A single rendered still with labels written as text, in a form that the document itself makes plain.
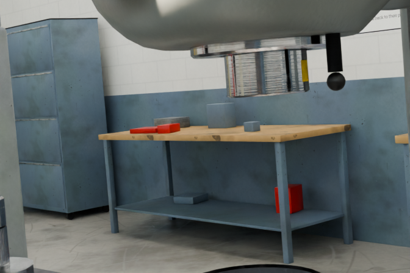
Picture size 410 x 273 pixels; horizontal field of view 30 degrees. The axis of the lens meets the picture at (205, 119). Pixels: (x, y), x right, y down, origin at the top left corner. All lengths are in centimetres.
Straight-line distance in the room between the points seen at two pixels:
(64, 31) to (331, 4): 738
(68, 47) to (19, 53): 70
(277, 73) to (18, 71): 788
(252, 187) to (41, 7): 381
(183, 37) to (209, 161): 652
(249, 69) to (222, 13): 7
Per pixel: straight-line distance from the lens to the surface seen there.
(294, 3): 37
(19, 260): 78
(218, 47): 41
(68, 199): 773
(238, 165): 663
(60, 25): 773
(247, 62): 42
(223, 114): 622
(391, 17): 551
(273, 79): 42
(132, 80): 773
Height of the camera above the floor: 129
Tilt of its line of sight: 3 degrees down
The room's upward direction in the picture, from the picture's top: 5 degrees counter-clockwise
